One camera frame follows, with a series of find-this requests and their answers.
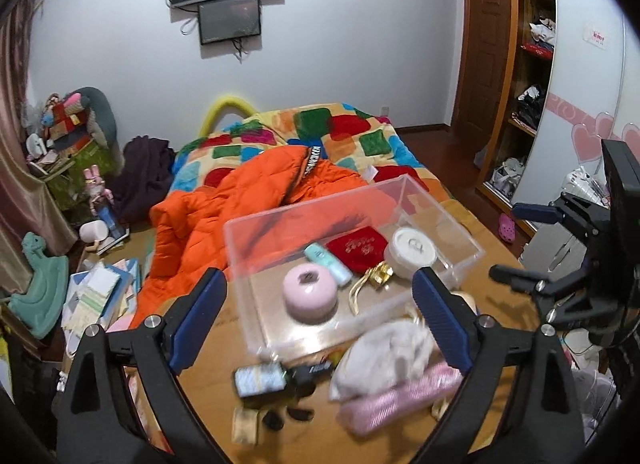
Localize wooden desk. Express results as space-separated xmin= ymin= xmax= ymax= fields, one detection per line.
xmin=172 ymin=204 xmax=571 ymax=464

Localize pink knit pouch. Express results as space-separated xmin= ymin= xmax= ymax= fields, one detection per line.
xmin=340 ymin=361 xmax=466 ymax=437

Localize wooden door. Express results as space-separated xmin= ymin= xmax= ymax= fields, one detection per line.
xmin=450 ymin=0 xmax=516 ymax=132

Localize small wall monitor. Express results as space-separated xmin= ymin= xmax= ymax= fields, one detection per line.
xmin=198 ymin=0 xmax=263 ymax=46

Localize red embroidered pouch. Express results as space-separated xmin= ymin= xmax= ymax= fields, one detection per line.
xmin=326 ymin=225 xmax=388 ymax=275

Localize colourful patchwork blanket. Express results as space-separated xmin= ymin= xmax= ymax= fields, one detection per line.
xmin=172 ymin=103 xmax=453 ymax=225

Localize orange puffer jacket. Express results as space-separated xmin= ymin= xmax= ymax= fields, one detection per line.
xmin=135 ymin=145 xmax=401 ymax=315

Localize grey cushion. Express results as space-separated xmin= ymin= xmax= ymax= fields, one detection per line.
xmin=75 ymin=86 xmax=120 ymax=151

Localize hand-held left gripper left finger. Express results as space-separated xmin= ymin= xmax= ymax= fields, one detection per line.
xmin=55 ymin=268 xmax=228 ymax=464

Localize teal dinosaur plush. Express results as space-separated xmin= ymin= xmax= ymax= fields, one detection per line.
xmin=10 ymin=231 xmax=70 ymax=340

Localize green patterned box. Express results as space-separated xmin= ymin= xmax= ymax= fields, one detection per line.
xmin=45 ymin=141 xmax=117 ymax=211

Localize striped curtain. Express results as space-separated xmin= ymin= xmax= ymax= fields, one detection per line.
xmin=0 ymin=0 xmax=66 ymax=295

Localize stack of books and papers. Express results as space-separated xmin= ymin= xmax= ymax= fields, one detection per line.
xmin=61 ymin=259 xmax=143 ymax=335

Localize pink bunny toy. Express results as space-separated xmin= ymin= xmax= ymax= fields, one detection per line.
xmin=82 ymin=166 xmax=118 ymax=215

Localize dark glass bottle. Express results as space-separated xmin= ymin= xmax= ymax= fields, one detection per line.
xmin=234 ymin=361 xmax=313 ymax=400

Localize pink round container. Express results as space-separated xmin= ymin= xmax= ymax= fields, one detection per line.
xmin=282 ymin=264 xmax=337 ymax=323

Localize white round tin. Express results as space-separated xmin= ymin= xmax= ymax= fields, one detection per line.
xmin=387 ymin=227 xmax=441 ymax=277

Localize white mug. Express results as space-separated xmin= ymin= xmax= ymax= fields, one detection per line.
xmin=80 ymin=220 xmax=108 ymax=251

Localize black bag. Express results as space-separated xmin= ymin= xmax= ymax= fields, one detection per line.
xmin=515 ymin=85 xmax=546 ymax=131

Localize stack of colourful toys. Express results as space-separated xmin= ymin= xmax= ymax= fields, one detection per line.
xmin=40 ymin=91 xmax=96 ymax=145

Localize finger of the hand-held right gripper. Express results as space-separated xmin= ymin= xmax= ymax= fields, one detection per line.
xmin=511 ymin=192 xmax=609 ymax=245
xmin=489 ymin=264 xmax=599 ymax=340

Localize small teal bottle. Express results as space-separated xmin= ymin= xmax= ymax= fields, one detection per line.
xmin=305 ymin=243 xmax=353 ymax=287

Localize white plastic bag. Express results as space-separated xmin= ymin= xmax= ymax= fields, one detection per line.
xmin=570 ymin=364 xmax=621 ymax=445

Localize white sliding wardrobe door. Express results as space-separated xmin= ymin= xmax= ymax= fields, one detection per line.
xmin=510 ymin=0 xmax=640 ymax=265

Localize yellow curved headboard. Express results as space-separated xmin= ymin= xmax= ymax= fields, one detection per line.
xmin=199 ymin=96 xmax=258 ymax=137

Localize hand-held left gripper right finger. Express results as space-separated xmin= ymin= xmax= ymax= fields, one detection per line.
xmin=407 ymin=266 xmax=586 ymax=464

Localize crinkled clear plastic bag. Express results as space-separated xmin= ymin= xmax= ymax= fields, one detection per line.
xmin=565 ymin=166 xmax=613 ymax=208

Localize white drawstring bag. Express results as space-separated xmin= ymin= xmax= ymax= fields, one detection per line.
xmin=329 ymin=319 xmax=441 ymax=402

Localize clear plastic storage box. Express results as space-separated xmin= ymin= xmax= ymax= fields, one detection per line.
xmin=223 ymin=175 xmax=487 ymax=361

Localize wooden wardrobe shelves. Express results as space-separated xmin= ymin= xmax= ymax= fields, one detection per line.
xmin=475 ymin=0 xmax=558 ymax=237

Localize small black box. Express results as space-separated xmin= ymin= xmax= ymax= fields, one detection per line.
xmin=300 ymin=359 xmax=335 ymax=385

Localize small beige box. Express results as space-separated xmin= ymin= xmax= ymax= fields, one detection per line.
xmin=231 ymin=406 xmax=259 ymax=446

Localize dark purple cloth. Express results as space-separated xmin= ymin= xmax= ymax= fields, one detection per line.
xmin=111 ymin=135 xmax=176 ymax=225

